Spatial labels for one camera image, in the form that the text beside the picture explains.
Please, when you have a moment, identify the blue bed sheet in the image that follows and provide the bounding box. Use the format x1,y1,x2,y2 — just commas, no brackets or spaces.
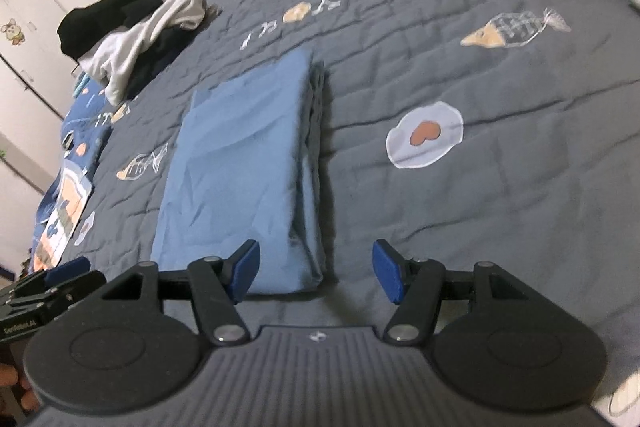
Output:
150,47,327,297

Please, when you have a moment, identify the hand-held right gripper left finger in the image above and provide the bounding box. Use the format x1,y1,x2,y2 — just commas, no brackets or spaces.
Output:
99,238,262,347

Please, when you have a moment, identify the dark crumpled garment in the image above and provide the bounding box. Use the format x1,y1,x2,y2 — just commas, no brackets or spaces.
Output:
125,24,201,102

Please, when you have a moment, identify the person's left hand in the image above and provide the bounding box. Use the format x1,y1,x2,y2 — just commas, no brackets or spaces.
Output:
0,361,40,414

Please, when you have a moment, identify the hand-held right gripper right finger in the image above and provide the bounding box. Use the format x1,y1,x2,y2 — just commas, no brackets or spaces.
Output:
371,237,532,348

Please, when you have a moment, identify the black fleece garment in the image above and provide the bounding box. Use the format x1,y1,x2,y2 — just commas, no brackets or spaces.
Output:
57,0,167,60

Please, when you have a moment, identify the cartoon dog sticker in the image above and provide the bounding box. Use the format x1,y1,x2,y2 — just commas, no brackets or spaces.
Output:
0,19,26,46

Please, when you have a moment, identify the grey printed quilt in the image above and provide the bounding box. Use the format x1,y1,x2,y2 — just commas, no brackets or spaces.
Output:
27,0,640,408

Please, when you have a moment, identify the white bedside cabinet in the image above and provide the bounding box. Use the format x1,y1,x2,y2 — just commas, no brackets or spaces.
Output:
0,0,81,98

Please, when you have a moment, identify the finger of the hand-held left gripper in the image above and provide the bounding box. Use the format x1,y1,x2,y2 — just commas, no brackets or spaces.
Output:
0,271,108,324
10,256,92,292

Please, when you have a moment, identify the white hooded sweatshirt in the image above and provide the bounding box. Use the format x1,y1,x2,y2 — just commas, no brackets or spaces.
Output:
79,0,210,108

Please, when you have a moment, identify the blue printed quilt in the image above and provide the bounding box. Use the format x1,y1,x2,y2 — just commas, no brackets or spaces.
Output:
31,74,132,275

